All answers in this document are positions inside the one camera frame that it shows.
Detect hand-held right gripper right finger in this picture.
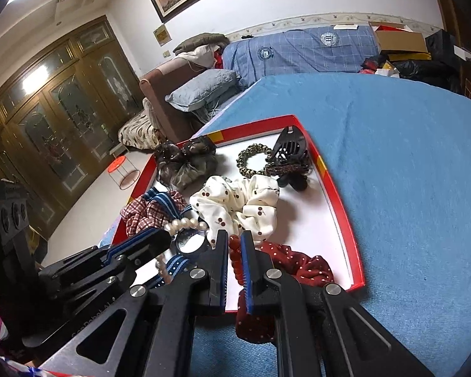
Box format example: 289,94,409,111
239,230,436,377

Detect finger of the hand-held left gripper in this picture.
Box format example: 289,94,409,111
42,258,141,312
38,228,172,288

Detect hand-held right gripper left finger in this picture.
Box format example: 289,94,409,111
35,229,230,377

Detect red bead bracelet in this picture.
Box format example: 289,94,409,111
228,233,247,287

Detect red plaid scrunchie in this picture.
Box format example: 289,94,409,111
120,190,189,238

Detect blue striped ribbon hair tie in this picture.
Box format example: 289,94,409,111
141,188,205,289

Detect white pearl bracelet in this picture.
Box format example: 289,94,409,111
155,216,208,285

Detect dark red polka dot scrunchie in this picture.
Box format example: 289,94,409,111
235,241,335,346

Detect white cherry print scrunchie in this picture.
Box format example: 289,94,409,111
189,175,280,242

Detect red shallow cardboard box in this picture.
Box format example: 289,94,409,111
102,115,366,315

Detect dark braided hair tie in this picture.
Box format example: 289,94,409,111
265,163,311,177

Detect black hair claw clip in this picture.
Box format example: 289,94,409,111
265,126,311,191

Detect round black-rimmed mirror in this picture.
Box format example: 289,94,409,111
175,230,207,259

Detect dark sheer scrunchie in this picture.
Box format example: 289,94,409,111
153,135,218,189

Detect leaf print cushion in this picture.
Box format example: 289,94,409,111
118,100,161,150

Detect wooden glass-panel wardrobe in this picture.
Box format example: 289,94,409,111
0,15,142,240

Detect brown sofa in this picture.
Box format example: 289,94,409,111
139,63,205,142

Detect blue-grey patterned pillow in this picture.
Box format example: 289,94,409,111
188,86,246,124

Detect grey quilted pillow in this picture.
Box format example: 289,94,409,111
165,68,239,111

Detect white garment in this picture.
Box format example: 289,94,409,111
176,45,220,69

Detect olive brown garment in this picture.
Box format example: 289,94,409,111
173,33,230,53

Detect blue plaid blanket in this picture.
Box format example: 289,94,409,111
223,25,379,87

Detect red and white packets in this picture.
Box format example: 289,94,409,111
359,56,401,79

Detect black plastic bags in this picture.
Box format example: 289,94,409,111
392,59,462,91

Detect black and gold flat box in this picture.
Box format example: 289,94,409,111
382,52,432,63

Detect open cardboard box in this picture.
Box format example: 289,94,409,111
368,21,430,53

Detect red wire stool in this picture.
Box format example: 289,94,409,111
107,156,140,191

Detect olive bead bracelet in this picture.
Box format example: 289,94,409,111
235,143,277,177

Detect yellow wall notice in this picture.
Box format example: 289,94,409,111
153,24,171,45

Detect wooden door frame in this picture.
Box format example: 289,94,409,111
428,0,471,67

